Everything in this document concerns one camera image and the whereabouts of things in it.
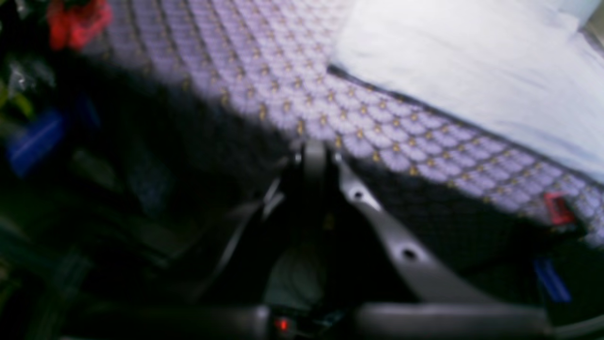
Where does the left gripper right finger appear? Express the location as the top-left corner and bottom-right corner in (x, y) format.
(331, 152), (496, 305)

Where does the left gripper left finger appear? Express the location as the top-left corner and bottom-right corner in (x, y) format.
(188, 142), (326, 303)

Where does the light grey T-shirt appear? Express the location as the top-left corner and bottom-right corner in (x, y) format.
(330, 0), (604, 182)

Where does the fan-patterned purple table cloth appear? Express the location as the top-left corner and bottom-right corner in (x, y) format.
(81, 0), (603, 268)

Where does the red centre table clamp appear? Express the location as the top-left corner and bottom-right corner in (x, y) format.
(543, 192), (578, 226)

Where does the red right edge clamp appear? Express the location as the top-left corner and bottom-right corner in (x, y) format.
(46, 0), (113, 51)

